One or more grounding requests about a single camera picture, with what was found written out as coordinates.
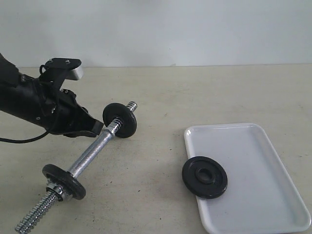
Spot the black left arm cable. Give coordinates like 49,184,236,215
0,126,53,144

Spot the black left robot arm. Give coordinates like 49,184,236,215
0,56,104,137

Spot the chrome collar nut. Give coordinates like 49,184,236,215
46,181,70,201

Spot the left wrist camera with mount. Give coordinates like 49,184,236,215
39,58,84,90

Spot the black round disc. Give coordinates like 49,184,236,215
102,101,137,138

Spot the white rectangular plastic tray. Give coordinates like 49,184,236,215
184,123,312,234

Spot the black weight plate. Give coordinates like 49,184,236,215
182,156,228,199
42,164,86,200

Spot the chrome threaded dumbbell bar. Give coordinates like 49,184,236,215
14,100,138,233

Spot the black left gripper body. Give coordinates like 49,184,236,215
36,88,83,135

